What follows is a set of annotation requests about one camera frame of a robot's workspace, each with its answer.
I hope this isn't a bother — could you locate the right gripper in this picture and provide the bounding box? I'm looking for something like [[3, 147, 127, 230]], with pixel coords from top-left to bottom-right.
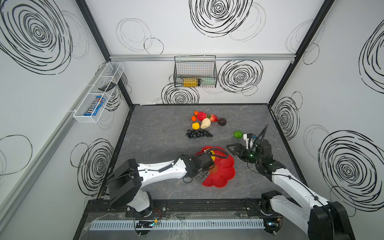
[[226, 142, 262, 166]]

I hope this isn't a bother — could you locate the red flower shaped bowl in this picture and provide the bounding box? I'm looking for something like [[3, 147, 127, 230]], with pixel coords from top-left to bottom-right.
[[195, 146, 236, 188]]

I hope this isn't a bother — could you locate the dark purple plum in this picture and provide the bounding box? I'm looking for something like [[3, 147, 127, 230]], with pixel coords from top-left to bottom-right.
[[218, 118, 227, 126]]

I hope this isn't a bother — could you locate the large yellow lemon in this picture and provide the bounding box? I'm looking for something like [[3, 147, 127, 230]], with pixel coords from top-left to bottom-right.
[[210, 151, 216, 161]]

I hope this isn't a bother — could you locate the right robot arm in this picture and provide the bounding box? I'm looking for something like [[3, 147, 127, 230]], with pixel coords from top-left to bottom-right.
[[226, 140, 355, 240]]

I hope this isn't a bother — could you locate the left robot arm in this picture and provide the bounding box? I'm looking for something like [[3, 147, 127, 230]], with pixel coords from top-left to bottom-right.
[[107, 151, 216, 213]]

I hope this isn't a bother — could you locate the beige potato shaped fruit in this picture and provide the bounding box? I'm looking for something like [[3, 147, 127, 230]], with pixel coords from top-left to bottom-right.
[[200, 118, 211, 130]]

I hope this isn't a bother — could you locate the red pink apple fruit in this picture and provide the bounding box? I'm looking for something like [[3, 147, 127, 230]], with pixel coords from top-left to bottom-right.
[[197, 112, 208, 121]]

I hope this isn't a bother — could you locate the green lime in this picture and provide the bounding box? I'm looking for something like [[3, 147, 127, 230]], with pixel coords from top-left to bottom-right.
[[233, 131, 244, 139]]

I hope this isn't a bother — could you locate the black grape bunch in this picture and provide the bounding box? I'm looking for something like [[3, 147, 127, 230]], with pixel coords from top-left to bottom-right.
[[186, 130, 213, 139]]

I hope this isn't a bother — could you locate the red strawberry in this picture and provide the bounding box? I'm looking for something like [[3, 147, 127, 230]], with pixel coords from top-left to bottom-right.
[[209, 114, 219, 122]]

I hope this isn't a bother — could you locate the small yellow lemon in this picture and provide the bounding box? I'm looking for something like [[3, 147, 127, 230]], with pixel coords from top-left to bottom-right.
[[192, 122, 200, 130]]

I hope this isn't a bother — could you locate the green box in basket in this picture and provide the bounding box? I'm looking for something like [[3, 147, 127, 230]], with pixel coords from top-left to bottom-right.
[[200, 77, 217, 88]]

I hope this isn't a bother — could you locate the yellow box in basket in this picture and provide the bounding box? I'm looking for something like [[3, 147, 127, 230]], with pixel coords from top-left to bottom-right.
[[183, 78, 200, 88]]

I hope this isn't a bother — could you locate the black remote control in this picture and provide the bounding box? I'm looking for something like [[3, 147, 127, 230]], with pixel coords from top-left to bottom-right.
[[98, 83, 117, 93]]

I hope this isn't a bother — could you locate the blue candy packet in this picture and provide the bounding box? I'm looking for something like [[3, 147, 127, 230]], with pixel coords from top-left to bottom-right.
[[84, 96, 105, 116]]

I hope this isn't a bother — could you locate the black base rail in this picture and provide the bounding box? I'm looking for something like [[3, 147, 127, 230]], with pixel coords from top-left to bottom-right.
[[83, 199, 280, 218]]

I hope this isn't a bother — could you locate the white slotted cable duct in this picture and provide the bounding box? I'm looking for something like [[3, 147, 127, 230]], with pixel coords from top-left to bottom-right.
[[89, 219, 265, 231]]

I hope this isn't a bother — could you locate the black wire basket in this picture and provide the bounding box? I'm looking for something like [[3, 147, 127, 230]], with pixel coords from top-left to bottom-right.
[[173, 60, 218, 88]]

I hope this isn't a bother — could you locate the aluminium wall rail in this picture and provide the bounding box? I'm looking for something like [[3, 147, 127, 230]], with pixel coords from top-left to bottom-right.
[[110, 53, 296, 62]]

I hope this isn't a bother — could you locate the white wire shelf basket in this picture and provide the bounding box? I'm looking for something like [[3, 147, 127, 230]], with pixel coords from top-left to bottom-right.
[[73, 62, 124, 124]]

